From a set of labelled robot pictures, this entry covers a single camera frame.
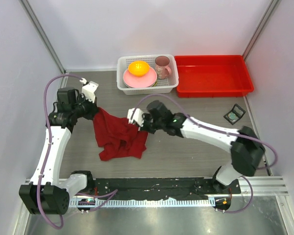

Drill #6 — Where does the purple cable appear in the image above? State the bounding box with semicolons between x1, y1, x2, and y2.
35;73;118;230
136;94;278;214

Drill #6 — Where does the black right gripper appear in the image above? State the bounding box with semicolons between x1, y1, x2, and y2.
136;112;165;134

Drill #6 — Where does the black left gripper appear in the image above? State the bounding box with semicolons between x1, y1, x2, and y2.
72;93;99;121

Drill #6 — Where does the red t-shirt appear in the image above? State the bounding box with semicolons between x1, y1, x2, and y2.
93;108;148;161

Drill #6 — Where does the red plastic tray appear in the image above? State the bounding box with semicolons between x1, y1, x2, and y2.
174;55;254;98

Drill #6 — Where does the white perforated plastic basket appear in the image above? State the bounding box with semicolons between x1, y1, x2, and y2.
116;54;179;95

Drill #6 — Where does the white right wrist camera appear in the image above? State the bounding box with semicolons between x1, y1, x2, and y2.
127;108;144;127

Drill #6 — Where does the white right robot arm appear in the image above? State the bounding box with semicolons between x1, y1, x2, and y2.
128;100;265;193

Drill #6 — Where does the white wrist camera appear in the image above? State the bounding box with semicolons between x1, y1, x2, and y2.
80;78;99;103
127;108;144;127

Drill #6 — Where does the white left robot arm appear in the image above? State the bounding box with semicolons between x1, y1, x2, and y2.
19;82;98;215

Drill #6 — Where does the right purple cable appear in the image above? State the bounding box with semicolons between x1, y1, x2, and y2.
136;94;278;214

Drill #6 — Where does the black brooch box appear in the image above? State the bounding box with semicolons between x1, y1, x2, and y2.
223;104;246;125

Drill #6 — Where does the aluminium front rail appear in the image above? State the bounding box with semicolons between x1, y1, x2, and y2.
21;176;290;208

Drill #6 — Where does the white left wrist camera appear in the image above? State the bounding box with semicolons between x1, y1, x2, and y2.
80;78;99;103

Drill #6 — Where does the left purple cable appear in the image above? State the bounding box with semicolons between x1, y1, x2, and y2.
35;73;118;230

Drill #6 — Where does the pink floral mug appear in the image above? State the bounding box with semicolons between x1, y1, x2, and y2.
155;56;172;79

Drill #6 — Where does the orange plastic bowl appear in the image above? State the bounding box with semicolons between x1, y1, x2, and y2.
128;60;150;77

